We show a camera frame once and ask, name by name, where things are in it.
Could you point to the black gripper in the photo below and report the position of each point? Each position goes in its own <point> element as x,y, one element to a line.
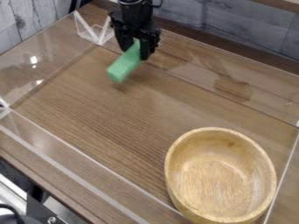
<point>133,22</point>

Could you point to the green rectangular block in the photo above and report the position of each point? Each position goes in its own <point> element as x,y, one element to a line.
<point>125,64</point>

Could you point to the wooden bowl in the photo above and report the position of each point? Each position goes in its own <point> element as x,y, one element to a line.
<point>221,176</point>

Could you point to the clear acrylic corner bracket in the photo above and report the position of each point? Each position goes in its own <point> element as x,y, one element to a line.
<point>98,34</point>

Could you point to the black clamp bracket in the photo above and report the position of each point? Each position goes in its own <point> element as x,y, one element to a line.
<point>23,208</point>

